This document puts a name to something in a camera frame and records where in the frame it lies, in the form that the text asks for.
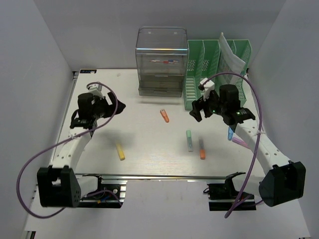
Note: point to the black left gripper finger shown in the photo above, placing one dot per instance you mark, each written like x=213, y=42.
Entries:
x=119, y=106
x=112, y=98

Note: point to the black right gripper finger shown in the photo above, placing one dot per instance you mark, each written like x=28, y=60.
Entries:
x=198, y=105
x=195, y=113

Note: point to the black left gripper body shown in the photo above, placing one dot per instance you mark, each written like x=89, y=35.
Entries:
x=102, y=108

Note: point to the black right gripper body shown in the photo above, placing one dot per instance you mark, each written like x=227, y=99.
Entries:
x=212, y=104

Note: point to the green cap highlighter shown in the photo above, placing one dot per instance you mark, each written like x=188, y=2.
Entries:
x=189, y=141

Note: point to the orange translucent highlighter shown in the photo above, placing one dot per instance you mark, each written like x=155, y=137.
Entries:
x=164, y=115

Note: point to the blue highlighter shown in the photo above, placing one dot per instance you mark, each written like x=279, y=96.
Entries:
x=230, y=134

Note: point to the orange grey highlighter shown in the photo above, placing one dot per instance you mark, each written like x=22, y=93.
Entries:
x=201, y=149

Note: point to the mesh document pouch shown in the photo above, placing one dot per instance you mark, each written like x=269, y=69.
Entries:
x=229, y=62

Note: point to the yellow highlighter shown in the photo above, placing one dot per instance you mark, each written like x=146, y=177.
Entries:
x=120, y=151

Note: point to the red pen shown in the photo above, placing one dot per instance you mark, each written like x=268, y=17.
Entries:
x=158, y=61

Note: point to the clear drawer storage box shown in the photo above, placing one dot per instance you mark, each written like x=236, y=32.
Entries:
x=161, y=58

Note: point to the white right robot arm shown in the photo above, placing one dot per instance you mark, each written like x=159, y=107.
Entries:
x=284, y=180

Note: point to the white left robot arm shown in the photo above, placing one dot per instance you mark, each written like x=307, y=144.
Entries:
x=58, y=185

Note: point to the black label sticker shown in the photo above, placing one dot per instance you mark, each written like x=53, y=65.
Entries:
x=88, y=71

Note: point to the pink highlighter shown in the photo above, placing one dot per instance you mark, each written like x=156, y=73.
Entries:
x=239, y=142

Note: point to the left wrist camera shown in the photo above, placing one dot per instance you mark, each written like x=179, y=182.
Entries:
x=95, y=89

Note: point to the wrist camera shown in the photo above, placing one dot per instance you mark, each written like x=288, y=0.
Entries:
x=206, y=86
x=95, y=89

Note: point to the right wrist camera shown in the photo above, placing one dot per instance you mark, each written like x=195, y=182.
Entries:
x=206, y=86

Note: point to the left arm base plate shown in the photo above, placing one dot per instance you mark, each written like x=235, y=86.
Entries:
x=104, y=198

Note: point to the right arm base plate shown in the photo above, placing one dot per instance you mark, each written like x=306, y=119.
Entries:
x=221, y=198

